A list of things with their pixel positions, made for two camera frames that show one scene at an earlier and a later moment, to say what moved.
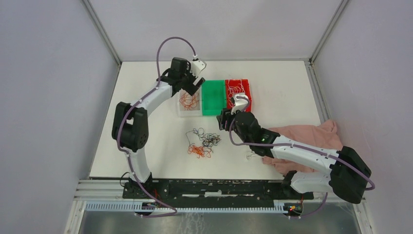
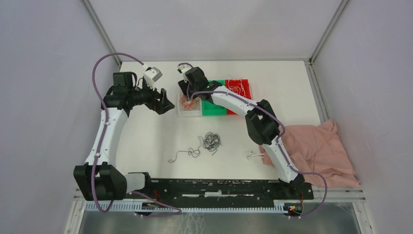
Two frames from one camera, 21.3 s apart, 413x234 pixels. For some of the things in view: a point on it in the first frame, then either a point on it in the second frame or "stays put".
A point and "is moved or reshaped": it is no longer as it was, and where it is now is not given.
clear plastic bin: x=188 y=106 stays put
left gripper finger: x=192 y=88 to x=165 y=108
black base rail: x=211 y=191 stays put
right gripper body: x=242 y=136 to x=187 y=89
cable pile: x=200 y=143 is moved or reshaped
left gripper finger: x=200 y=82 to x=165 y=101
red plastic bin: x=234 y=87 stays put
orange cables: x=188 y=101 stays put
